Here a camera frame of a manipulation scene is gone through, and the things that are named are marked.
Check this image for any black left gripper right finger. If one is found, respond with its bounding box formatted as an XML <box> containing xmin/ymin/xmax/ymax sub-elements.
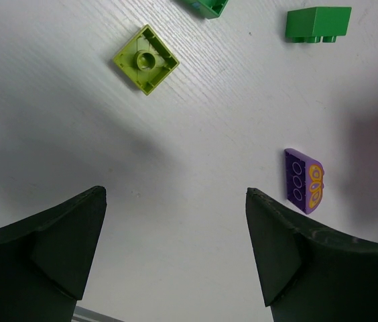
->
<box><xmin>245</xmin><ymin>188</ymin><xmax>378</xmax><ymax>321</ymax></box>

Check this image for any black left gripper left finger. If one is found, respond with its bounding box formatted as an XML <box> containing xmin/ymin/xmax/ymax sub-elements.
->
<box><xmin>0</xmin><ymin>186</ymin><xmax>107</xmax><ymax>321</ymax></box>

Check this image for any purple curved butterfly lego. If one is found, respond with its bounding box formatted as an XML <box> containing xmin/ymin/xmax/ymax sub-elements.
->
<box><xmin>284</xmin><ymin>148</ymin><xmax>324</xmax><ymax>215</ymax></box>

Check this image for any lime lego brick upside down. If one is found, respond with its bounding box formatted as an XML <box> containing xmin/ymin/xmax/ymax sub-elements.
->
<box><xmin>112</xmin><ymin>24</ymin><xmax>180</xmax><ymax>95</ymax></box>

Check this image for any small green lego brick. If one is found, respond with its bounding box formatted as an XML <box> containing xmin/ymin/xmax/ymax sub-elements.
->
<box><xmin>285</xmin><ymin>7</ymin><xmax>352</xmax><ymax>44</ymax></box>

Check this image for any green lego brick upside down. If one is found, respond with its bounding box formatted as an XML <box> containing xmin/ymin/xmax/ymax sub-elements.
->
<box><xmin>183</xmin><ymin>0</ymin><xmax>228</xmax><ymax>19</ymax></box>

